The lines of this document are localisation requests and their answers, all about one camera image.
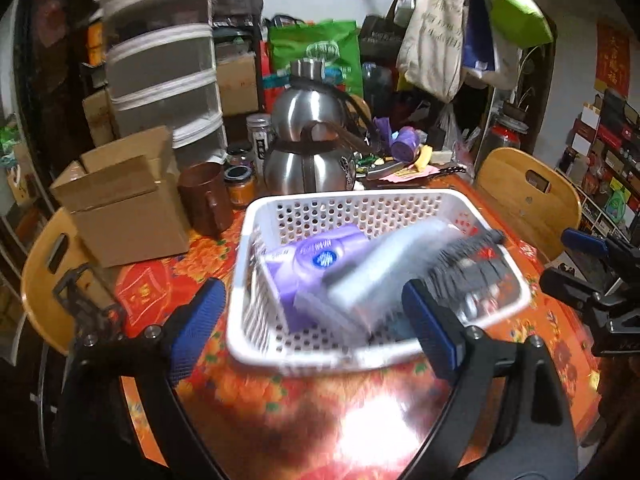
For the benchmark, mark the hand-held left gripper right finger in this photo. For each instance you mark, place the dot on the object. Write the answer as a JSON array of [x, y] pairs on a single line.
[[435, 335]]

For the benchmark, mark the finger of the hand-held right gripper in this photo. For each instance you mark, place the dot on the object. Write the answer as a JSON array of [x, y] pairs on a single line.
[[582, 242], [570, 285]]

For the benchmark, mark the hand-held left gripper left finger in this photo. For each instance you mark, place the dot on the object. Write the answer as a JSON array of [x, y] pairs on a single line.
[[195, 325]]

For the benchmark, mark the grey-white tissue pack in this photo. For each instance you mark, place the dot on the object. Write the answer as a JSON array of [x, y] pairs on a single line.
[[380, 280]]

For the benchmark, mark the purple tissue pack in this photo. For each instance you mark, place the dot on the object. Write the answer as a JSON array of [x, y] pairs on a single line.
[[320, 260]]

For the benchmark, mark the white perforated plastic basket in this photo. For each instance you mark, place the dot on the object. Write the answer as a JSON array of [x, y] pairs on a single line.
[[350, 210]]

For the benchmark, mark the yellow soft item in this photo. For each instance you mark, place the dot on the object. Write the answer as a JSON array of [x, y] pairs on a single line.
[[424, 157]]

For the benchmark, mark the wooden chair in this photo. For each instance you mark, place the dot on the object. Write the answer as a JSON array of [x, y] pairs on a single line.
[[525, 200], [45, 285]]

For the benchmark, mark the shelf of boxes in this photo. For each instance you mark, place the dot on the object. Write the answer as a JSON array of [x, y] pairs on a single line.
[[605, 160]]

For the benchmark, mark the brown mug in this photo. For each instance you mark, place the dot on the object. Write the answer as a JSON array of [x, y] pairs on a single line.
[[205, 200]]

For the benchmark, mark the red canister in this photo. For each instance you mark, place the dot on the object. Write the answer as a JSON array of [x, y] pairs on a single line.
[[507, 135]]

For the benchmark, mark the open cardboard box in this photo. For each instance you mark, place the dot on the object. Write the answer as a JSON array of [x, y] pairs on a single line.
[[125, 210]]

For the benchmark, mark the orange sauce jar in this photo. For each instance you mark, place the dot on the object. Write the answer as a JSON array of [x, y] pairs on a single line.
[[240, 190]]

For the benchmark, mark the red printed tablecloth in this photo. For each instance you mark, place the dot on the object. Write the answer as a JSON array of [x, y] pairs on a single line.
[[320, 420]]

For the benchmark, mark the silver-lidded clear jar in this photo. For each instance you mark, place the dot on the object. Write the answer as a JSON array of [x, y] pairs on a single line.
[[259, 145]]

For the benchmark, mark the brown cardboard carton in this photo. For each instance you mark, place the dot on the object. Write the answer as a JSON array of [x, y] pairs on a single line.
[[237, 85]]

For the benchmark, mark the stainless steel kettle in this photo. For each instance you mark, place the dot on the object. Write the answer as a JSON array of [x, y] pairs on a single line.
[[310, 110]]

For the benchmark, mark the beige canvas tote bag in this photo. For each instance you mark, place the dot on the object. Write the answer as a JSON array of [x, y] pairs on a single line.
[[435, 40]]

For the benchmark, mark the green paper bag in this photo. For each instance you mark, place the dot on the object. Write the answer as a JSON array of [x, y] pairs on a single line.
[[510, 0]]

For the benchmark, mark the stacked clear drawer unit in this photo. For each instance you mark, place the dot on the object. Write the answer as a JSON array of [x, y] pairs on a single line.
[[160, 60]]

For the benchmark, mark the green shopping bag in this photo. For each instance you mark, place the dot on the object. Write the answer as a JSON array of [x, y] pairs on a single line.
[[320, 45]]

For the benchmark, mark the red wall poster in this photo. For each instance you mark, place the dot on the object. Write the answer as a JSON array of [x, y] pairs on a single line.
[[612, 60]]

